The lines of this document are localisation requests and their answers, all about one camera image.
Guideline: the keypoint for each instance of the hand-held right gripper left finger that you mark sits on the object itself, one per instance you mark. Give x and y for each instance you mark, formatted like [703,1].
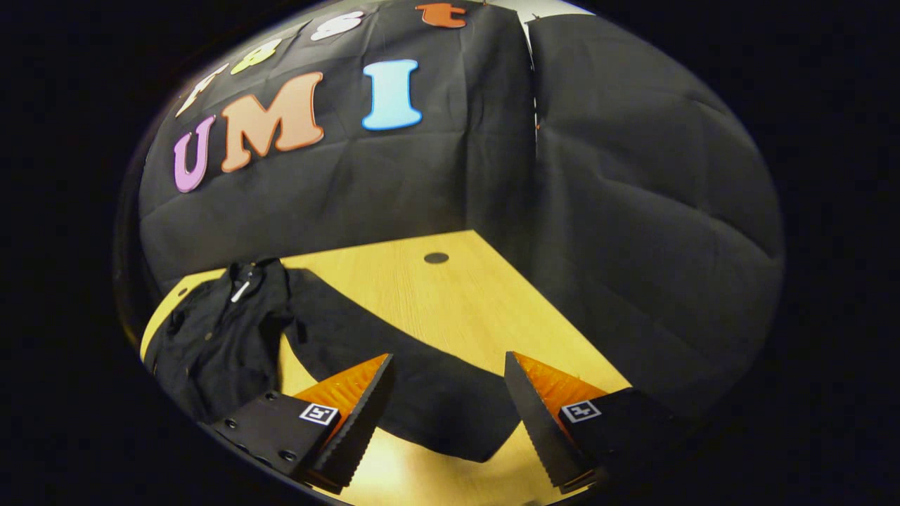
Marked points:
[358,429]

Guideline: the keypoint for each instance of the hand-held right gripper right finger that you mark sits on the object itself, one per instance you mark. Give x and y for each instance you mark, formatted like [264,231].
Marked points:
[538,429]

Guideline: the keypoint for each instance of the black button shirt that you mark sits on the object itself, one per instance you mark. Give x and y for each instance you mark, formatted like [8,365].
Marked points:
[218,337]

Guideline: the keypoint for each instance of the black backdrop cloth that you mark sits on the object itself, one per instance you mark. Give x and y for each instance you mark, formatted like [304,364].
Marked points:
[633,211]

